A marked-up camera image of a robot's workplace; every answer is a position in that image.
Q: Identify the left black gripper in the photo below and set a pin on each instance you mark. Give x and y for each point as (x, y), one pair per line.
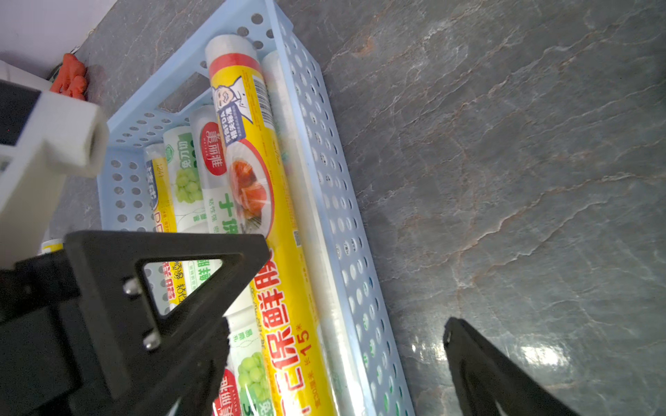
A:
(119, 316)

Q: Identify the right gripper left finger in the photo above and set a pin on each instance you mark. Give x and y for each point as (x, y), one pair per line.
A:
(179, 378)

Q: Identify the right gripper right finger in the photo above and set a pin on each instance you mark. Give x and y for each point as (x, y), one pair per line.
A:
(487, 382)

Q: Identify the green grape wrap roll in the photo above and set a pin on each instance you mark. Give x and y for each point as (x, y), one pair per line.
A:
(245, 356)

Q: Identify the light blue plastic basket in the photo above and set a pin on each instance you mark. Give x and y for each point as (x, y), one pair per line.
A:
(165, 101)

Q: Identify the white green wrap roll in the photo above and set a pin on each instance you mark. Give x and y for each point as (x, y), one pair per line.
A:
(300, 160)
(221, 214)

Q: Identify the yellow red wrap roll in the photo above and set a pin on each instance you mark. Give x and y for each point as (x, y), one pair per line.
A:
(161, 202)

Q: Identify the red rubber glove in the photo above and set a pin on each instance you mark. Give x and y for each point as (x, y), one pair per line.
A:
(71, 79)

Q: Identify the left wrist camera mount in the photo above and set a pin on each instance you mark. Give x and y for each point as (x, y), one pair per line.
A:
(45, 138)

